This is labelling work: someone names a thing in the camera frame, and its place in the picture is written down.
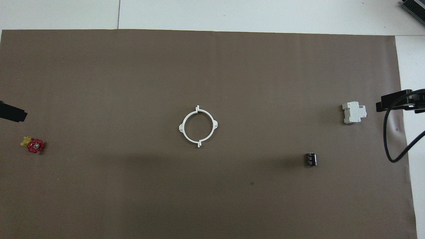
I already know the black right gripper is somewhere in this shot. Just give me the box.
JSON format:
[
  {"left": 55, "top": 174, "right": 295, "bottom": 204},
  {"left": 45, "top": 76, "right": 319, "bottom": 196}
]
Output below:
[{"left": 376, "top": 88, "right": 425, "bottom": 114}]

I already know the white half-ring pipe clamp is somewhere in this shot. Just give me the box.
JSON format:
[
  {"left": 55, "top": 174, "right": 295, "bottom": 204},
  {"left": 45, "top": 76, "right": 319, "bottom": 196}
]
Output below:
[
  {"left": 179, "top": 105, "right": 201, "bottom": 148},
  {"left": 198, "top": 110, "right": 218, "bottom": 148}
]

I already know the white circuit breaker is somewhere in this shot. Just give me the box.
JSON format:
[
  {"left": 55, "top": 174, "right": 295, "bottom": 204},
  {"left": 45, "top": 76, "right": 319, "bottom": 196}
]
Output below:
[{"left": 342, "top": 101, "right": 368, "bottom": 124}]

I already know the grey ribbed device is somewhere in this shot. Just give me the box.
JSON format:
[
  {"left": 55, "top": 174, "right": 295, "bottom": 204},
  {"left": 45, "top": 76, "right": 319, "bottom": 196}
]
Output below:
[{"left": 400, "top": 0, "right": 425, "bottom": 21}]

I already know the brown paper table mat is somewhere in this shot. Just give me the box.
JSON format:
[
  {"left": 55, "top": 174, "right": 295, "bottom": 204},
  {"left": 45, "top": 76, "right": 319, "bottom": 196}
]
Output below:
[{"left": 0, "top": 29, "right": 418, "bottom": 239}]

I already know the red-handled brass valve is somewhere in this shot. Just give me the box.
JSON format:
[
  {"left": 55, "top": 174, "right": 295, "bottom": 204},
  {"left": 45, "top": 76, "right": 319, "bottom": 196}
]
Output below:
[{"left": 21, "top": 135, "right": 45, "bottom": 154}]

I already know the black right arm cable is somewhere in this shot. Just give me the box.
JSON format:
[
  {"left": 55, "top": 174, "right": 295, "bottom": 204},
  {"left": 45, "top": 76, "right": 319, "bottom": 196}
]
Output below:
[{"left": 383, "top": 89, "right": 425, "bottom": 163}]

